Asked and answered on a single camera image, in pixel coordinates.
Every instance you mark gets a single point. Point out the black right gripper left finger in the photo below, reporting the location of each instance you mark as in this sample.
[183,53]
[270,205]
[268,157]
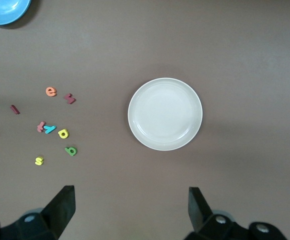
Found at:
[60,212]

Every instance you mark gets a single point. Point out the beige brown plate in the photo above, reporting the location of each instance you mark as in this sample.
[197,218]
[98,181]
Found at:
[165,113]

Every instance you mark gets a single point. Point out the yellow foam letter d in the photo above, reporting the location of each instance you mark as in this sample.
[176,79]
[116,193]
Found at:
[66,132]

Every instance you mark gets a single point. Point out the brown paper table cover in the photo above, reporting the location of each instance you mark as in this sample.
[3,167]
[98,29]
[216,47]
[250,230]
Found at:
[210,37]

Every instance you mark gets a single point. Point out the teal foam letter y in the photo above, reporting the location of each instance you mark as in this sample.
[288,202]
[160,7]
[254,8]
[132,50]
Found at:
[49,129]

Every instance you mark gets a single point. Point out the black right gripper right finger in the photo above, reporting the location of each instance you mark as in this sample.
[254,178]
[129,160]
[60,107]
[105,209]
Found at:
[202,220]

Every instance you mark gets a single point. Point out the blue plate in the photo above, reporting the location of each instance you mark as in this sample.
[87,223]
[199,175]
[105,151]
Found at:
[2,10]

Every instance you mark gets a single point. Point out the dark red foam letter l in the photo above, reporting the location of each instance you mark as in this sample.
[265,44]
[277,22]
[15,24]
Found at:
[14,109]

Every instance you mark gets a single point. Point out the green foam letter b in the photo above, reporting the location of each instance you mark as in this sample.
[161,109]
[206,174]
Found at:
[67,149]

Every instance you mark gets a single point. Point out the yellow foam letter s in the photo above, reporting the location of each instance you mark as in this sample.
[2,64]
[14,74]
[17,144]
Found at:
[39,160]

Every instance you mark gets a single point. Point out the dark red foam letter z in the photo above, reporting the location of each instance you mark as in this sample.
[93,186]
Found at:
[70,98]

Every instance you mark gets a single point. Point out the pink foam letter t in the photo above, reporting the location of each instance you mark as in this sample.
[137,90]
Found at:
[40,126]

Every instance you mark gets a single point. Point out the orange foam letter e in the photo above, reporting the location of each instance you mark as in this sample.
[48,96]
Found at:
[51,95]

